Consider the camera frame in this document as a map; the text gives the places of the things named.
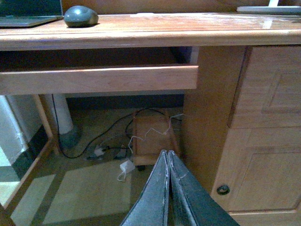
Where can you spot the wooden desk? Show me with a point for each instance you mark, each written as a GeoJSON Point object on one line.
{"type": "Point", "coordinates": [242, 125]}

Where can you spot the black round cabinet knob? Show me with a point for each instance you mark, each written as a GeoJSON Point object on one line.
{"type": "Point", "coordinates": [223, 190]}

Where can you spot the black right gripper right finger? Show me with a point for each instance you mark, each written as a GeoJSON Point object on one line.
{"type": "Point", "coordinates": [192, 205]}

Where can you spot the grey computer mouse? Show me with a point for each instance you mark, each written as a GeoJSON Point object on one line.
{"type": "Point", "coordinates": [80, 16]}

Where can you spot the wooden keyboard tray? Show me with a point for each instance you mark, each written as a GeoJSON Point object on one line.
{"type": "Point", "coordinates": [170, 77]}

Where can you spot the power strip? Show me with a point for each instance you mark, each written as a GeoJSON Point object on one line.
{"type": "Point", "coordinates": [108, 153]}

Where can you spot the wooden rolling stand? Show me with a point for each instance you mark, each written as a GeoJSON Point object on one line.
{"type": "Point", "coordinates": [152, 133]}

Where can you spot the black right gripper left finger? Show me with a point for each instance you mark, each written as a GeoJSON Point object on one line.
{"type": "Point", "coordinates": [151, 208]}

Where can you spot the grey laptop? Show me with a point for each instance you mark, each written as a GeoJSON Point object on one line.
{"type": "Point", "coordinates": [29, 13]}

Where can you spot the white power adapter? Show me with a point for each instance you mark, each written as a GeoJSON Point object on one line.
{"type": "Point", "coordinates": [127, 166]}

